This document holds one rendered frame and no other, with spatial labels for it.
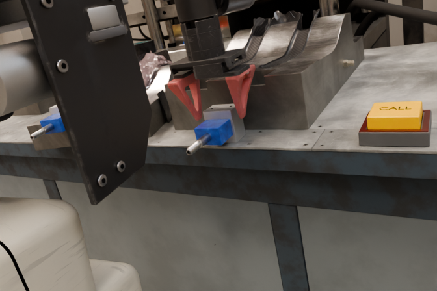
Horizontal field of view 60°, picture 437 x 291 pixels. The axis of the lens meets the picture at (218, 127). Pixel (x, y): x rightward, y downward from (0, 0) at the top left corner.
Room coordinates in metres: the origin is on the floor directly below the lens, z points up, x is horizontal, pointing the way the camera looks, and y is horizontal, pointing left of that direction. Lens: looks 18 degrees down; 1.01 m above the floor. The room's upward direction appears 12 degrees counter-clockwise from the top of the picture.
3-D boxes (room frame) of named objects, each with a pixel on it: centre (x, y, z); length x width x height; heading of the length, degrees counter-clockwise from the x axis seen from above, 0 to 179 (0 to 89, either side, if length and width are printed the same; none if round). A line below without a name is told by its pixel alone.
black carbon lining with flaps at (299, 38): (0.82, -0.15, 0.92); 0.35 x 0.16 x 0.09; 147
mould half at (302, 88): (0.82, -0.16, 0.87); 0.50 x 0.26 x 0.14; 147
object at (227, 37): (1.79, -0.14, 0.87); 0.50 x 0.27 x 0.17; 147
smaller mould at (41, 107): (1.25, 0.52, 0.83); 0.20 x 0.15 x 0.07; 147
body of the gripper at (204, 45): (0.57, 0.00, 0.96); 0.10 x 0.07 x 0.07; 60
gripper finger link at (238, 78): (0.56, -0.03, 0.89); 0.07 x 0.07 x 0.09; 60
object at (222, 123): (0.54, 0.01, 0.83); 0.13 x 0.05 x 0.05; 149
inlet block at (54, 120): (0.70, 0.30, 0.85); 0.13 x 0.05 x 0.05; 164
